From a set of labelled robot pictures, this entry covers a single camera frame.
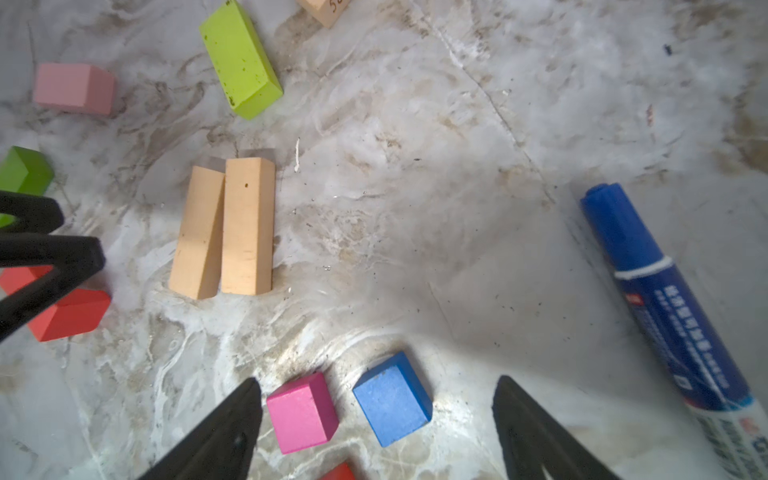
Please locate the blue cube block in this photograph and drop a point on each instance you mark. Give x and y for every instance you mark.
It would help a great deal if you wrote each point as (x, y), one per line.
(393, 399)

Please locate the dark green rectangular block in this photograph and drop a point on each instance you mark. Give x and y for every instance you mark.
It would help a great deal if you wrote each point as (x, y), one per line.
(24, 171)

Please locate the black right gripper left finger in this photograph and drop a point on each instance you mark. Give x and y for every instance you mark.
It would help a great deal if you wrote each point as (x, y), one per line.
(222, 445)

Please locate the natural wood block marked 58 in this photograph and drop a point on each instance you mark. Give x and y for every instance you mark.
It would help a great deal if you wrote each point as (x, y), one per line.
(326, 12)

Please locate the small red cube block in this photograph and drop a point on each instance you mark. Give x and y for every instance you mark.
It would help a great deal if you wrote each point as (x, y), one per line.
(343, 471)

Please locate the red arch block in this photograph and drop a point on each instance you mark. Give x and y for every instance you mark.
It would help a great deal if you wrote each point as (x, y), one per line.
(81, 311)

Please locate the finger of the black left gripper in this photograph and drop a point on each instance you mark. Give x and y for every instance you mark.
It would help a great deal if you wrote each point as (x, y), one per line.
(74, 260)
(30, 213)

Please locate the pink rectangular block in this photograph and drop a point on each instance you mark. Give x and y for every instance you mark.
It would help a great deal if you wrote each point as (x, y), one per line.
(75, 88)

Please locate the natural wood block marked 31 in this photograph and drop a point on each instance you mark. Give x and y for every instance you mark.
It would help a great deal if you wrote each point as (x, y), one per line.
(196, 267)

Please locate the magenta cube block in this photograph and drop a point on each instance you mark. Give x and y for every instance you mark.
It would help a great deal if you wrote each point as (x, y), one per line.
(302, 413)

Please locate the lime green rectangular block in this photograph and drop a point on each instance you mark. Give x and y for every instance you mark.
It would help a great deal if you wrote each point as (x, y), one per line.
(246, 75)

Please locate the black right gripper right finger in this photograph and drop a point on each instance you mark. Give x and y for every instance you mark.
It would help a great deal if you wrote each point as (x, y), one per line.
(534, 445)

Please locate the blue white marker pen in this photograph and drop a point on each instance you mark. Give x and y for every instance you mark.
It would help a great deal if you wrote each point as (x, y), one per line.
(711, 384)

